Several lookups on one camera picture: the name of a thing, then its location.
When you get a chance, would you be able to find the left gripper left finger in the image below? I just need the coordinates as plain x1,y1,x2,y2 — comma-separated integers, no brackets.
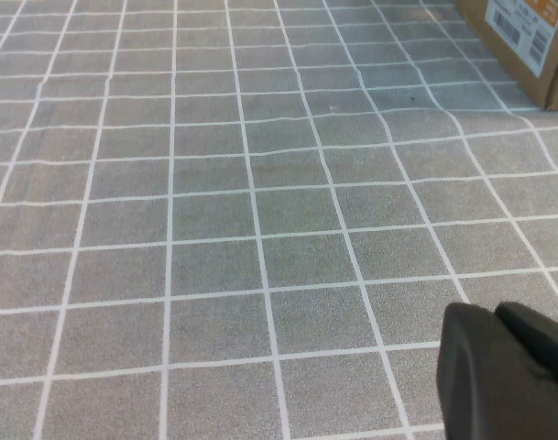
436,302,558,440

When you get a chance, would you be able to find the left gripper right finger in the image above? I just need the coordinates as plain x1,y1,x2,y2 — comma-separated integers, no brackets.
494,301,558,394

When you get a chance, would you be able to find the brown cardboard shoe box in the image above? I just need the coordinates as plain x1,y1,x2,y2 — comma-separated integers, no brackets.
454,0,558,111

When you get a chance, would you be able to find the grey white-checked tablecloth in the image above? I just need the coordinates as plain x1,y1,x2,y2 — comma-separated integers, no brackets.
0,0,558,440

